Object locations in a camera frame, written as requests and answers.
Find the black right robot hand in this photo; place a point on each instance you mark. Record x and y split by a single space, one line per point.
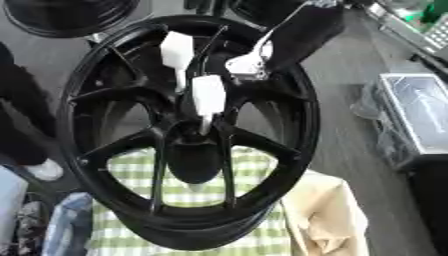
309 31

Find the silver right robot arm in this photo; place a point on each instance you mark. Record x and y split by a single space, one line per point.
429 31

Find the black spoked wheel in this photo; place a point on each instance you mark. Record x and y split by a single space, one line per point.
192 226

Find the clear plastic storage box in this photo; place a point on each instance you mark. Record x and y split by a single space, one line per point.
417 113

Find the cream fabric cloth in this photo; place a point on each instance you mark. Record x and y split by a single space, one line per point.
326 216

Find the black cabinet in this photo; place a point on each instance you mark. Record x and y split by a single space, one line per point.
430 206

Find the black round tyre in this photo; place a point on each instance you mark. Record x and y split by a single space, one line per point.
70 16

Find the person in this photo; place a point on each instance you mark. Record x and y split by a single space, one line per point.
23 110

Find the blue denim garment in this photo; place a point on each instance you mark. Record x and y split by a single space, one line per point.
69 226

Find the pale blue fabric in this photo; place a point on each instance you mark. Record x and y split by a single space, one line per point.
10 206

